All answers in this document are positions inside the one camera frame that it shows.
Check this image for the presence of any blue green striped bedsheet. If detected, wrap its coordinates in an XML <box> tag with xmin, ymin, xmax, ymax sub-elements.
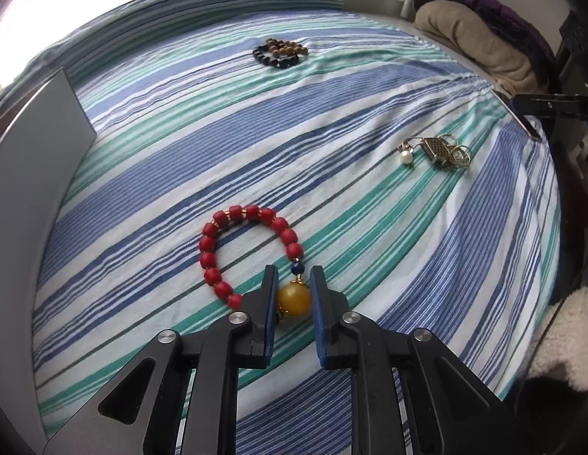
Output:
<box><xmin>0</xmin><ymin>0</ymin><xmax>562</xmax><ymax>455</ymax></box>

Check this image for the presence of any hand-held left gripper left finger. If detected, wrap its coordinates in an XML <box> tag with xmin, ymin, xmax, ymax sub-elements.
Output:
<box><xmin>43</xmin><ymin>265</ymin><xmax>280</xmax><ymax>455</ymax></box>

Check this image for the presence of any purple cloth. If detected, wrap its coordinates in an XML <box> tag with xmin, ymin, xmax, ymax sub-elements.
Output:
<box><xmin>464</xmin><ymin>0</ymin><xmax>556</xmax><ymax>81</ymax></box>

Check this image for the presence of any white cardboard box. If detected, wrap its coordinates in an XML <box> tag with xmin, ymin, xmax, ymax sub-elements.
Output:
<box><xmin>0</xmin><ymin>67</ymin><xmax>97</xmax><ymax>455</ymax></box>

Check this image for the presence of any brown wooden bead bracelet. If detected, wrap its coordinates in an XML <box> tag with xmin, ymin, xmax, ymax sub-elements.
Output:
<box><xmin>266</xmin><ymin>38</ymin><xmax>308</xmax><ymax>58</ymax></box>

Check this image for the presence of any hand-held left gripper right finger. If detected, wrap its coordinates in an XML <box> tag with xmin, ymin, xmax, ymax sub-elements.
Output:
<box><xmin>309</xmin><ymin>265</ymin><xmax>517</xmax><ymax>455</ymax></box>

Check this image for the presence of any beige blanket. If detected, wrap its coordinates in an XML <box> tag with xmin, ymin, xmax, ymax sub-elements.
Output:
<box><xmin>414</xmin><ymin>0</ymin><xmax>550</xmax><ymax>98</ymax></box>

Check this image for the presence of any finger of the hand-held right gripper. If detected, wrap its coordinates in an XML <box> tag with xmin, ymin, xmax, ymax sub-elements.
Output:
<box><xmin>512</xmin><ymin>94</ymin><xmax>588</xmax><ymax>121</ymax></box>

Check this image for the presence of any red bead bracelet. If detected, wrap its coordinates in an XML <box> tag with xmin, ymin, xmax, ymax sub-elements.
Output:
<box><xmin>199</xmin><ymin>205</ymin><xmax>314</xmax><ymax>328</ymax></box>

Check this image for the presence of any black bead bracelet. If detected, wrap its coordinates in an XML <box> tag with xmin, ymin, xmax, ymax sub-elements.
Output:
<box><xmin>253</xmin><ymin>44</ymin><xmax>307</xmax><ymax>70</ymax></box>

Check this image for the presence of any metal charm with pearl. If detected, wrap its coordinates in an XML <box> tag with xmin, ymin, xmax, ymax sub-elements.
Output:
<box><xmin>397</xmin><ymin>134</ymin><xmax>473</xmax><ymax>171</ymax></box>

